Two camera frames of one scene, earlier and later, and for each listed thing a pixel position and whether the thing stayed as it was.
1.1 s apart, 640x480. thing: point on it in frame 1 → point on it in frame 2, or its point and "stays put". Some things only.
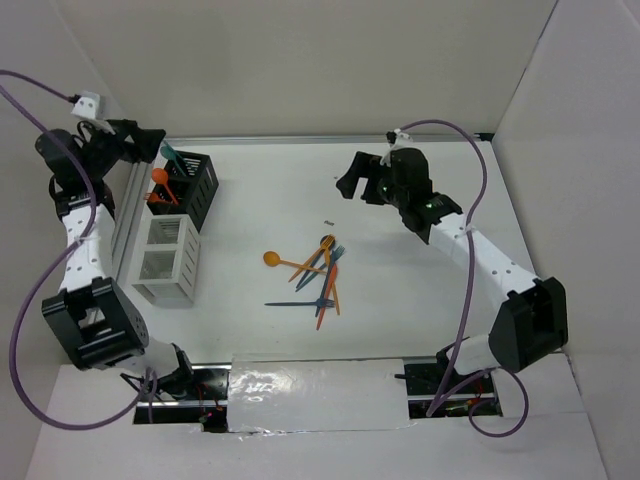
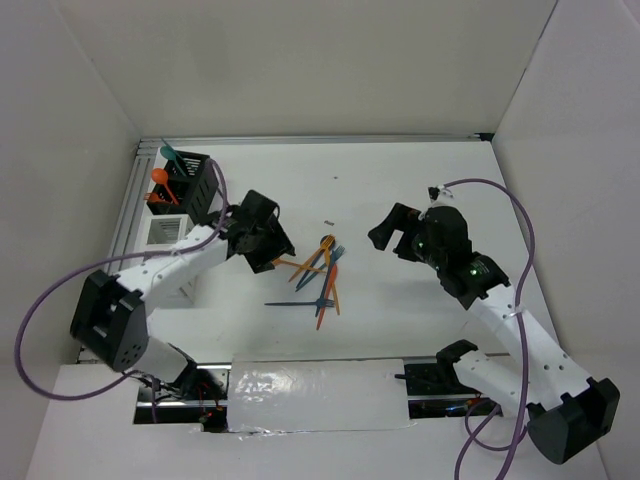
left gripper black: x=148 y=140 → x=279 y=245
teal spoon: x=170 y=153 stays put
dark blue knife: x=327 y=276 stays put
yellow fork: x=326 y=243 stays put
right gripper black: x=364 y=165 → x=402 y=218
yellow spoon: x=272 y=259 stays put
